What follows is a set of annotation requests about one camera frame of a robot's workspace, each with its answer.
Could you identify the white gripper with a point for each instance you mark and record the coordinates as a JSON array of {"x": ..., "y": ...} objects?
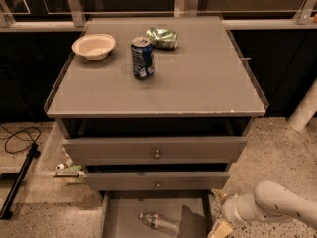
[{"x": 229, "y": 207}]

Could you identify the clear plastic water bottle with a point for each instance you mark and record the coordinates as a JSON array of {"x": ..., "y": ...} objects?
[{"x": 160, "y": 223}]

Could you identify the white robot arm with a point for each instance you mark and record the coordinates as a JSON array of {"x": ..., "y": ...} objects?
[{"x": 268, "y": 202}]

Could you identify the grey bottom drawer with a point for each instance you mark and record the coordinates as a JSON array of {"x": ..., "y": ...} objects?
[{"x": 193, "y": 209}]

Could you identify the grey drawer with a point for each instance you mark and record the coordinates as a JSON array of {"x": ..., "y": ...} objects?
[
  {"x": 193, "y": 209},
  {"x": 154, "y": 150},
  {"x": 156, "y": 181}
]

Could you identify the grey drawer cabinet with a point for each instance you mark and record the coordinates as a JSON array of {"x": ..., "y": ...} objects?
[{"x": 199, "y": 89}]

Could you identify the grey middle drawer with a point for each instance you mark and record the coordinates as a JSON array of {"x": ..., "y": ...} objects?
[{"x": 156, "y": 181}]

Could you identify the grey top drawer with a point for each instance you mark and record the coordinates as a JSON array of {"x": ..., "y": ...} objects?
[{"x": 154, "y": 150}]

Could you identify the white pipe leg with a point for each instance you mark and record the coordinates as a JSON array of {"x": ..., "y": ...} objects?
[{"x": 305, "y": 110}]

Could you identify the clear plastic side bin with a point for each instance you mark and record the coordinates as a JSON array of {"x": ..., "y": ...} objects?
[{"x": 54, "y": 161}]

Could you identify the blue soda can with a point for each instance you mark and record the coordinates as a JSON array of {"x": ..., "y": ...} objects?
[{"x": 142, "y": 57}]

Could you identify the green crumpled chip bag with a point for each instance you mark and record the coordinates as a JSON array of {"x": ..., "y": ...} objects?
[{"x": 162, "y": 38}]

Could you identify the black metal floor bar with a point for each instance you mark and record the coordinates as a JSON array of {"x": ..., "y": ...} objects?
[{"x": 33, "y": 153}]

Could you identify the white paper bowl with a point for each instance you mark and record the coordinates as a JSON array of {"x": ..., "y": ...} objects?
[{"x": 94, "y": 46}]

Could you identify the metal window railing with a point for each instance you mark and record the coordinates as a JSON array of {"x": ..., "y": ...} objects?
[{"x": 75, "y": 15}]

